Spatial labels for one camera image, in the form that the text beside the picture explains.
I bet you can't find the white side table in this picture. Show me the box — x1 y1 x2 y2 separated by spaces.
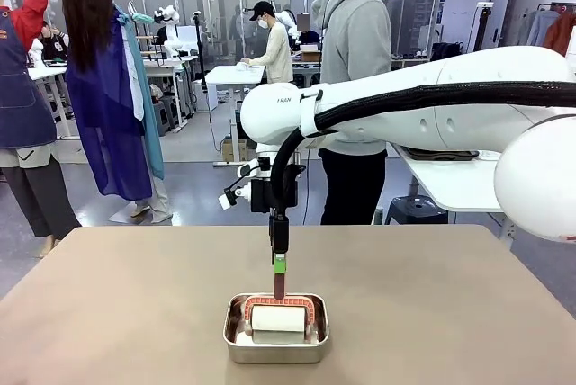
395 144 508 242

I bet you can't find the orange hanging jacket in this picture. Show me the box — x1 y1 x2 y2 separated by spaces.
542 11 576 58

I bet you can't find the long-haired woman blue apron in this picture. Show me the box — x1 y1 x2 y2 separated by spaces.
60 0 175 224

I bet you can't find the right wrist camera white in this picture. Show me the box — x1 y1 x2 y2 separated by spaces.
218 184 253 211

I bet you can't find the seated person dark top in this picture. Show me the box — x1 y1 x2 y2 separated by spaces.
296 11 321 44

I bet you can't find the white background work table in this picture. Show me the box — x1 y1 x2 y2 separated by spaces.
204 64 266 168

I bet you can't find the person in grey hoodie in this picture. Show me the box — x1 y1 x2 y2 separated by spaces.
310 0 392 227

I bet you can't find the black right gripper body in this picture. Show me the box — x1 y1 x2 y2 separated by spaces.
249 176 299 216

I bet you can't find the black tripod stand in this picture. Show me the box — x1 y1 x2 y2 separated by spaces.
472 0 494 51

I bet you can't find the black bag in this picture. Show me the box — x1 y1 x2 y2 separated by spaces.
431 41 463 62

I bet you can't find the grey hanging shirt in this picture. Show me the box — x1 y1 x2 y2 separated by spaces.
524 9 562 49

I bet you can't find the man black cap white mask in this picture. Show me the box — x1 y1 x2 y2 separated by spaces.
242 0 294 85

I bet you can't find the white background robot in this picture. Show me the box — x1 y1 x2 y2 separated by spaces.
152 4 184 60

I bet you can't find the rectangular metal tray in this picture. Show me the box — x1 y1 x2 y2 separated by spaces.
222 292 330 364

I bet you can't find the dark brown tray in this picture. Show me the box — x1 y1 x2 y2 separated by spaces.
400 145 481 162

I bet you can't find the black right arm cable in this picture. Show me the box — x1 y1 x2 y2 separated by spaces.
269 81 576 224

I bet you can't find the white door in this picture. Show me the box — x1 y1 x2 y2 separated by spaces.
488 0 515 49

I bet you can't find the person with red sleeves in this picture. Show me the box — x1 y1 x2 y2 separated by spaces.
0 0 82 260

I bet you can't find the blue-grey metal stool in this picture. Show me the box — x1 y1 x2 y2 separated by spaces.
384 194 450 227

